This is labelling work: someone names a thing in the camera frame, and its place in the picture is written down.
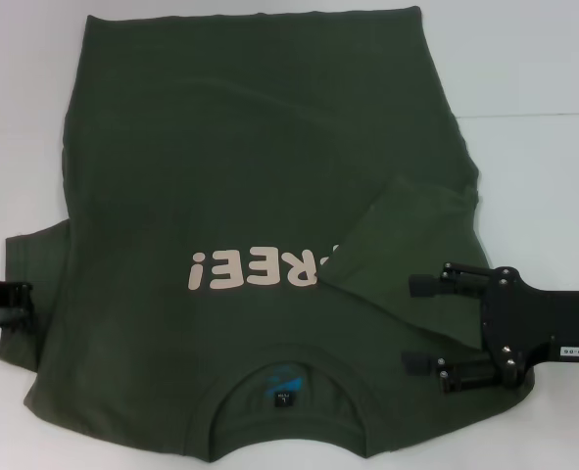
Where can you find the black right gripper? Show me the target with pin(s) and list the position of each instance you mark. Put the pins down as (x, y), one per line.
(539, 318)

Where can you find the dark green FREE t-shirt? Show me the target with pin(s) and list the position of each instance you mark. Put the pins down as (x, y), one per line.
(220, 147)

